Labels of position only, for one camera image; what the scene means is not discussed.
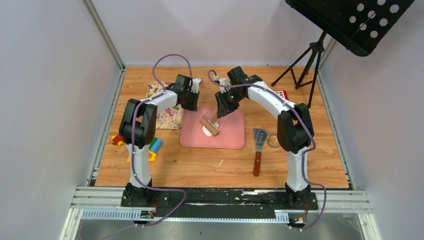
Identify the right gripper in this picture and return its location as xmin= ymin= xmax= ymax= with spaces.
xmin=215 ymin=90 xmax=244 ymax=120

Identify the wooden double-ended roller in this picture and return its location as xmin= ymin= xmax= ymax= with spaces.
xmin=200 ymin=111 xmax=220 ymax=137

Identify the white dough ball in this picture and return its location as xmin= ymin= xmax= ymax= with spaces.
xmin=202 ymin=122 xmax=220 ymax=137

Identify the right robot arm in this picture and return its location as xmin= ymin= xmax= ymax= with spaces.
xmin=209 ymin=66 xmax=316 ymax=209

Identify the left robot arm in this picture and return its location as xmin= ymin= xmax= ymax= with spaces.
xmin=119 ymin=74 xmax=202 ymax=207

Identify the pink plastic tray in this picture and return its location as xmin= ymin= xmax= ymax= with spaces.
xmin=180 ymin=107 xmax=245 ymax=149

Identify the floral cutting mat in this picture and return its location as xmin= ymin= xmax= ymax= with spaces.
xmin=145 ymin=81 xmax=184 ymax=130

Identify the blue green toy brick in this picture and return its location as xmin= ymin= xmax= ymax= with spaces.
xmin=149 ymin=137 xmax=163 ymax=154

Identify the red grid box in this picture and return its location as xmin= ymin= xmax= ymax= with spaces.
xmin=275 ymin=90 xmax=289 ymax=100

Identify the yellow triangular toy block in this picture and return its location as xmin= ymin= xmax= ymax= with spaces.
xmin=126 ymin=150 xmax=157 ymax=163

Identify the red yellow toy piece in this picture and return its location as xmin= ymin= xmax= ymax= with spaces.
xmin=111 ymin=134 xmax=125 ymax=147

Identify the black music stand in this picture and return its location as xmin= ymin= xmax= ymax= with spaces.
xmin=271 ymin=0 xmax=414 ymax=106

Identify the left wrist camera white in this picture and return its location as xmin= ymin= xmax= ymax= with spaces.
xmin=190 ymin=78 xmax=203 ymax=94

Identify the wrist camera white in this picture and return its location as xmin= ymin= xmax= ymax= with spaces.
xmin=213 ymin=75 xmax=231 ymax=94
xmin=190 ymin=78 xmax=203 ymax=94

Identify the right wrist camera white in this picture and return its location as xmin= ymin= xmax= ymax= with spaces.
xmin=213 ymin=75 xmax=231 ymax=94

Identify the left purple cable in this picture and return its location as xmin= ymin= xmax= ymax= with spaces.
xmin=77 ymin=53 xmax=194 ymax=240

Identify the purple cable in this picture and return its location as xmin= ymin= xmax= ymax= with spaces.
xmin=77 ymin=53 xmax=194 ymax=240
xmin=207 ymin=69 xmax=328 ymax=232

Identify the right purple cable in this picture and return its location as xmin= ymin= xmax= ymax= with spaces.
xmin=207 ymin=69 xmax=328 ymax=232

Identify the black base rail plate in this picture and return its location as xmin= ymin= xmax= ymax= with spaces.
xmin=120 ymin=185 xmax=319 ymax=219

